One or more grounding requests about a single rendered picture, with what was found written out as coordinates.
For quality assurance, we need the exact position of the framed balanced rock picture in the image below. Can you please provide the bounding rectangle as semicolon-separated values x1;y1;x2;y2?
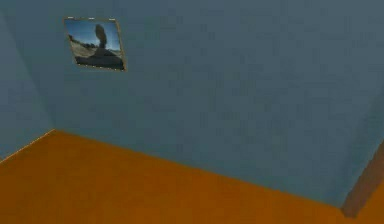
62;16;127;72

